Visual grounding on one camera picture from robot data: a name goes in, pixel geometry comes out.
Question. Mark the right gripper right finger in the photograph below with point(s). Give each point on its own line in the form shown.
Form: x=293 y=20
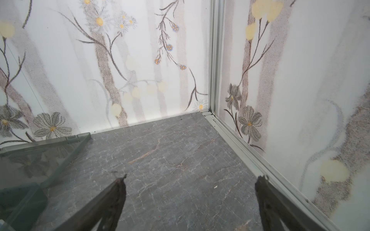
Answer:
x=277 y=212

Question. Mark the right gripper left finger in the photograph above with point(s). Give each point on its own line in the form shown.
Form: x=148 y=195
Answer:
x=104 y=210

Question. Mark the green compartment organizer box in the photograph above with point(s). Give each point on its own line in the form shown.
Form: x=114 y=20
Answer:
x=26 y=170

